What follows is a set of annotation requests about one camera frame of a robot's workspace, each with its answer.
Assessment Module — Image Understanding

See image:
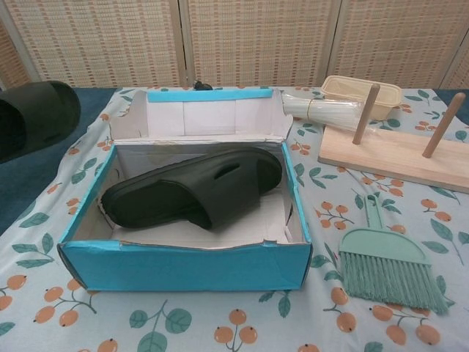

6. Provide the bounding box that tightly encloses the blue and white shoe box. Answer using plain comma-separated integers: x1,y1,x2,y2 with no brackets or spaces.
56,86,314,293

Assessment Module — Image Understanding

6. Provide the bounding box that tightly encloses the floral leaf print tablecloth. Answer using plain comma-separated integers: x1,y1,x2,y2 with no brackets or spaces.
0,86,469,352

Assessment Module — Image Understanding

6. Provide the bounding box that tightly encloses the green hand brush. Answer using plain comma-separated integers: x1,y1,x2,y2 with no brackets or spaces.
339,194,450,315

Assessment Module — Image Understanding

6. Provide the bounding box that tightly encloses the black slipper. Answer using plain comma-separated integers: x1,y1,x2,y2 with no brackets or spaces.
100,144,285,230
0,80,81,164

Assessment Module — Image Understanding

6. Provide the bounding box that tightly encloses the beige plastic container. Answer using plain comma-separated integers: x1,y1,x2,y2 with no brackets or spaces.
321,75,404,120

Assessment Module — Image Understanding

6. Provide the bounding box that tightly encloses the bamboo folding screen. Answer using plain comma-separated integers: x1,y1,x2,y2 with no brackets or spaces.
0,0,469,91

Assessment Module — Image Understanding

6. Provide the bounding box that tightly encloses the bundle of white straws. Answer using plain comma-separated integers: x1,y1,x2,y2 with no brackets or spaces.
280,91,367,124

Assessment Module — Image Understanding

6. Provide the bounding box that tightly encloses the wooden peg board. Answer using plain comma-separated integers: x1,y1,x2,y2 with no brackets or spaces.
317,83,469,194

